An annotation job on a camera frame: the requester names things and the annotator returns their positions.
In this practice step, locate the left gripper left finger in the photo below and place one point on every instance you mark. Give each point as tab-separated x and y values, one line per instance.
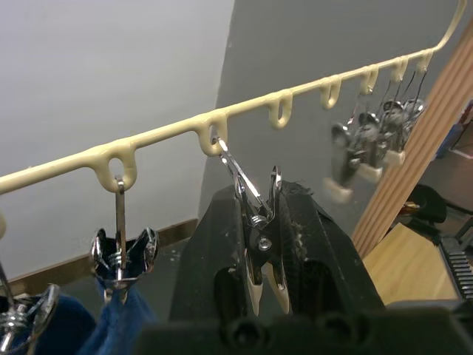
207	259

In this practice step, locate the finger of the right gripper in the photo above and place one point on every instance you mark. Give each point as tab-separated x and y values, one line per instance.
460	270

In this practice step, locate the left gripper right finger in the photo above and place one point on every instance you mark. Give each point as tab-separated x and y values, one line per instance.
325	266

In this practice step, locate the chrome clip with cream tips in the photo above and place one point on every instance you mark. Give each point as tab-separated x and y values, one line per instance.
340	140
264	242
369	148
397	122
37	314
120	207

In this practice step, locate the dark floor equipment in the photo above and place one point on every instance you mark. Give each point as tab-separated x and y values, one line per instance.
428	203

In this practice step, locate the dark blue sock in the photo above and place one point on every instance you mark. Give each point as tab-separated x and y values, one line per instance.
122	325
74	325

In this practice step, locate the slanted wooden rack post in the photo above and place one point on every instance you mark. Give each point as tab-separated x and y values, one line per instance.
417	129

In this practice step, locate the brown wall baseboard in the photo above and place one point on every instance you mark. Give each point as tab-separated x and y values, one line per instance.
55	266

